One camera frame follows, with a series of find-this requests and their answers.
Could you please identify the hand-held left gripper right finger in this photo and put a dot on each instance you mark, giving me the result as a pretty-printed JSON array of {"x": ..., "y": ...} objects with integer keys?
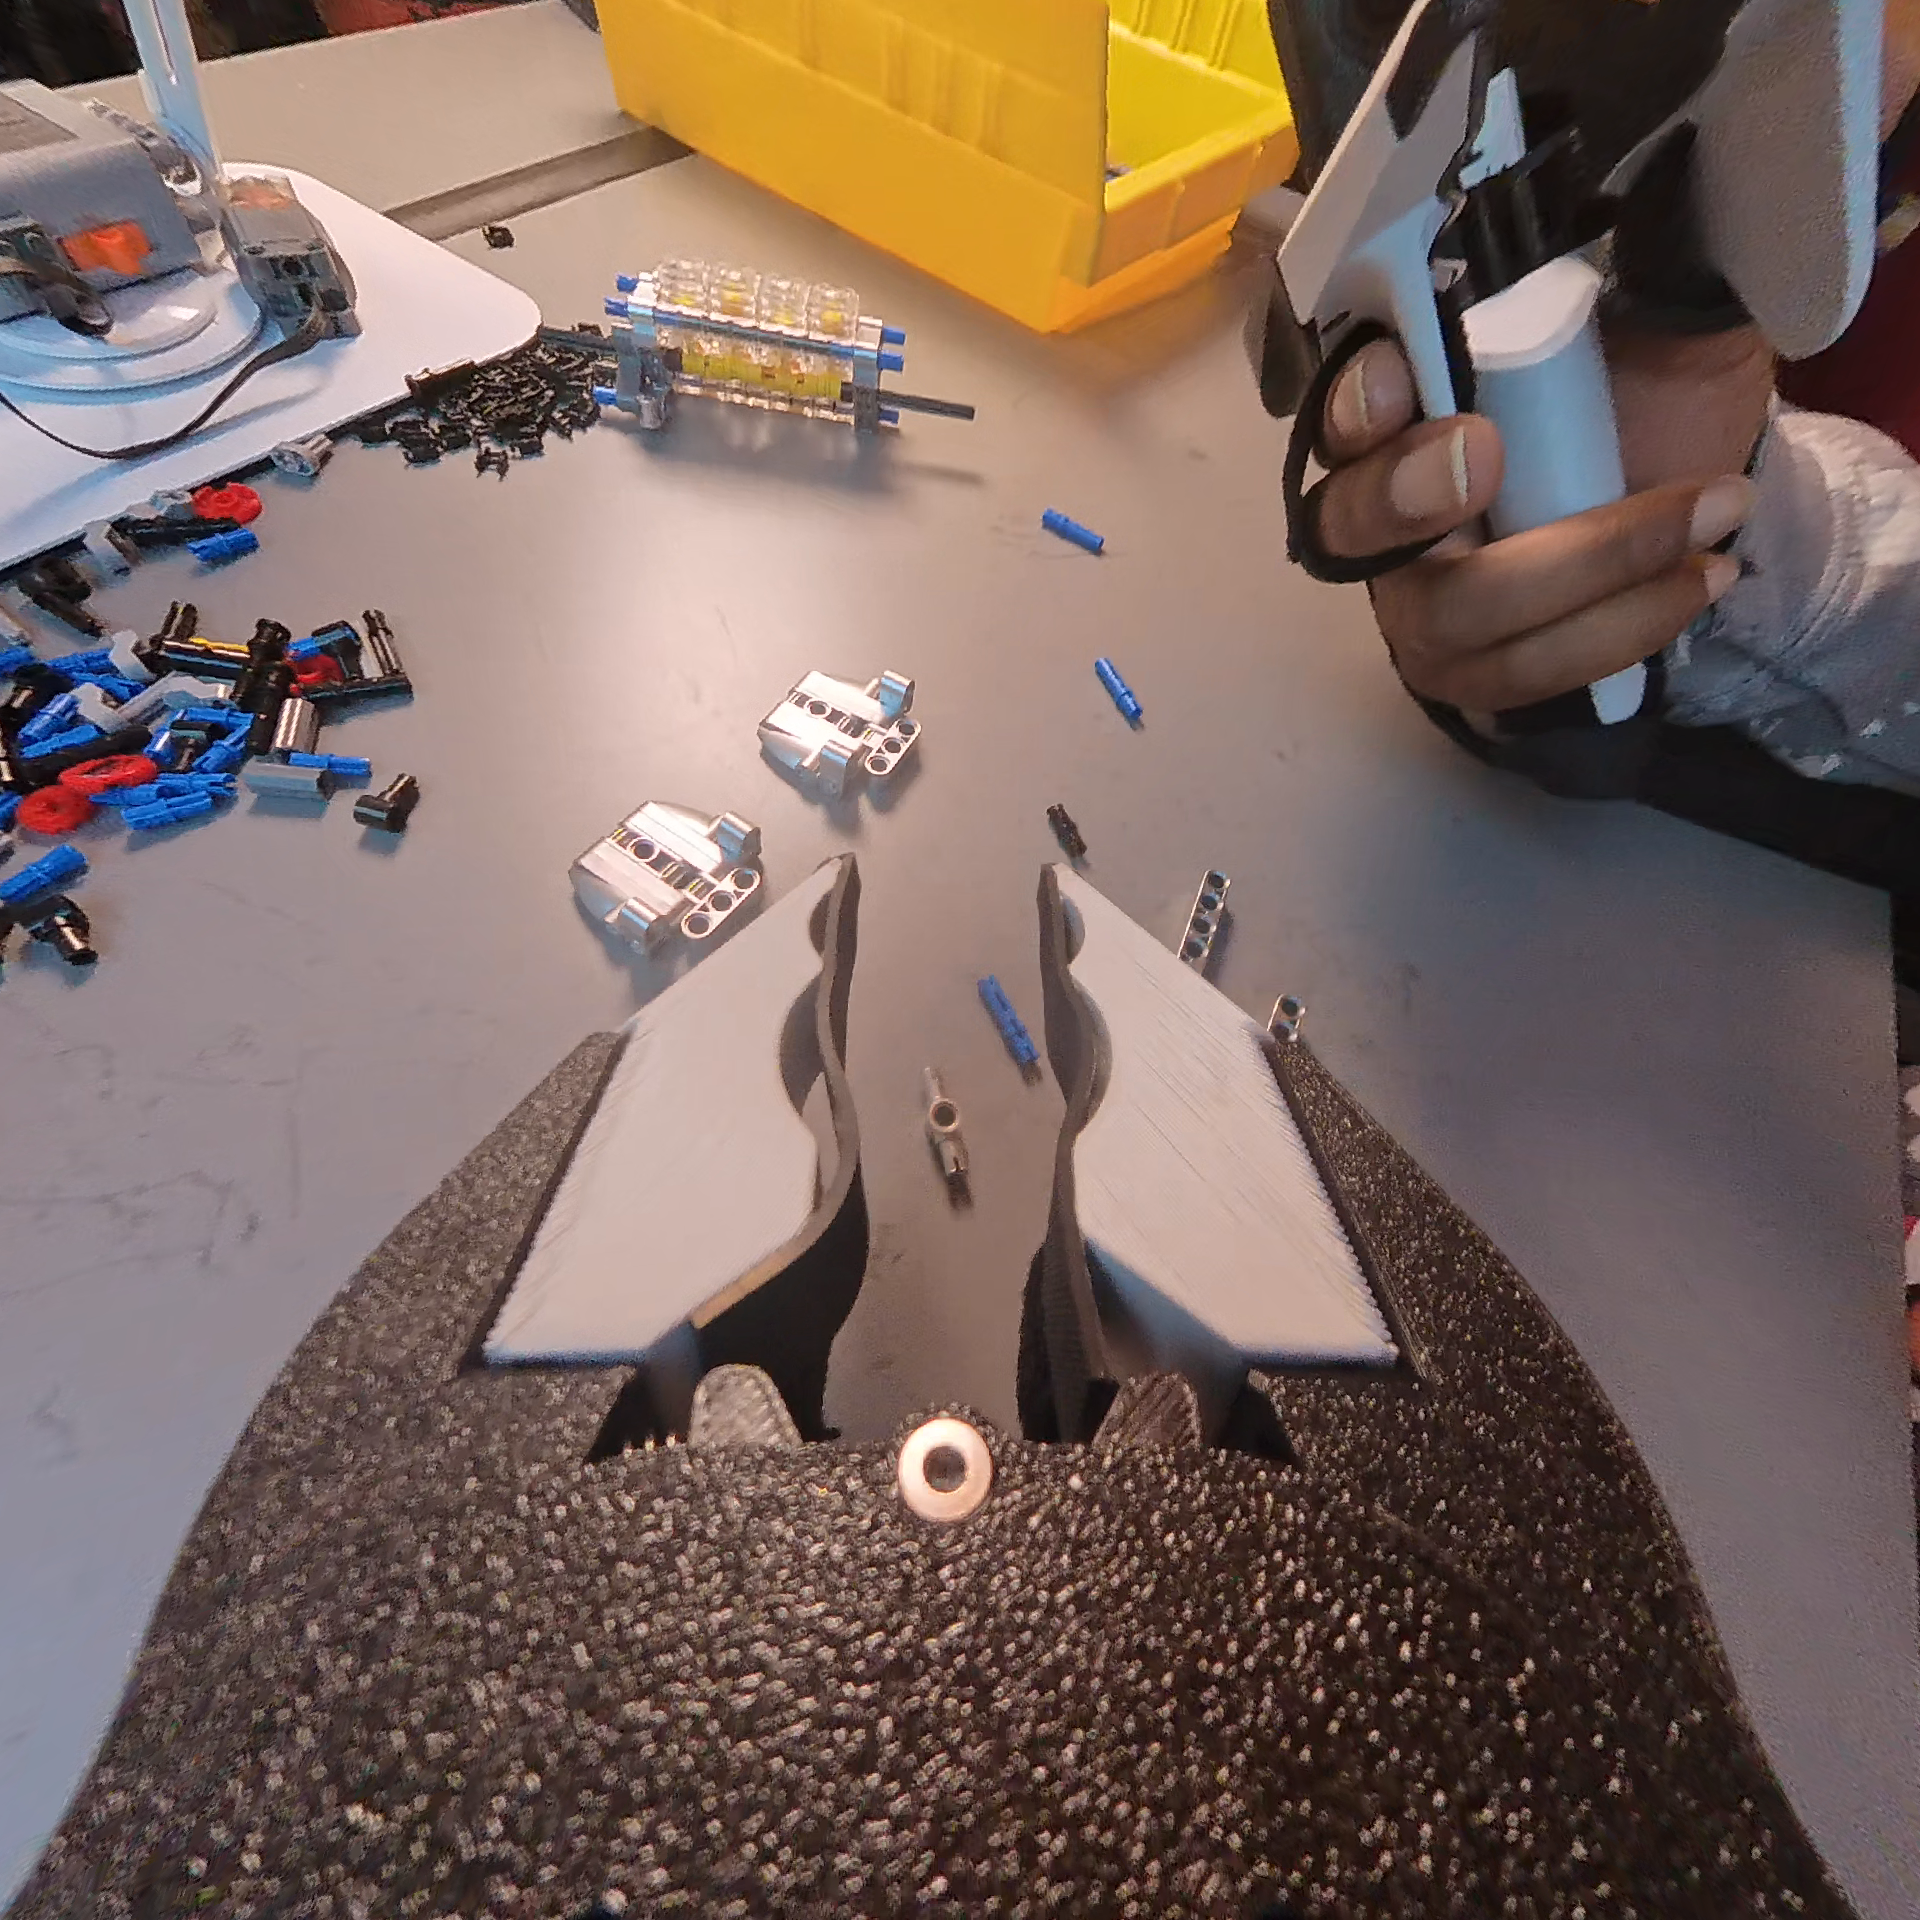
[{"x": 1215, "y": 1184}]

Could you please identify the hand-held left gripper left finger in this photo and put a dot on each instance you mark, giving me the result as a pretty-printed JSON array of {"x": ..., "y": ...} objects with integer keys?
[{"x": 676, "y": 1184}]

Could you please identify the long grey toy beam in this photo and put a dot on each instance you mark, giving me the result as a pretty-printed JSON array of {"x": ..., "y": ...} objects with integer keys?
[
  {"x": 1286, "y": 1013},
  {"x": 1206, "y": 916}
]

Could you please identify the yellow bin with small pins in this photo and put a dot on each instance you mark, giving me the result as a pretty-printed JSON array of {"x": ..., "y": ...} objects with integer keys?
[{"x": 840, "y": 135}]

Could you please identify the person's right forearm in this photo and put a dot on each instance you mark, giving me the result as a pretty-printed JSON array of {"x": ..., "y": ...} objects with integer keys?
[{"x": 1829, "y": 629}]

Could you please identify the small silver toy connector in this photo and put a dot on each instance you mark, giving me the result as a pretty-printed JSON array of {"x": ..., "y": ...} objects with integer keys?
[{"x": 945, "y": 1125}]

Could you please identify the silver toy engine block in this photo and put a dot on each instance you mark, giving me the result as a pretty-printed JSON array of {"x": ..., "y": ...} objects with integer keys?
[
  {"x": 668, "y": 877},
  {"x": 840, "y": 727}
]

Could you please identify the black toy pin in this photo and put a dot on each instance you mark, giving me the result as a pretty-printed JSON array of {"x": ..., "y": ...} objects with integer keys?
[{"x": 1065, "y": 831}]

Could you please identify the pile of mixed toy pins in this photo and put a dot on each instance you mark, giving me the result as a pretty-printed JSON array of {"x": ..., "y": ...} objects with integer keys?
[{"x": 165, "y": 720}]

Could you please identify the pile of black pins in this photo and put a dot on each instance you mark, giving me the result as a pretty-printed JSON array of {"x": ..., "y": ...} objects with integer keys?
[{"x": 494, "y": 404}]

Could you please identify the white wooden book stand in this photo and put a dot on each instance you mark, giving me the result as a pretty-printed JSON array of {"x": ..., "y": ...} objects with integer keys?
[{"x": 434, "y": 300}]

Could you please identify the grey orange toy motor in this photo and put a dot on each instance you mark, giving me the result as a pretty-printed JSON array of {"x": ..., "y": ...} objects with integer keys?
[{"x": 293, "y": 253}]

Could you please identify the grey battery box with motor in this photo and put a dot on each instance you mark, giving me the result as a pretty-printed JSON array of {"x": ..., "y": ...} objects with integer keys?
[{"x": 76, "y": 181}]

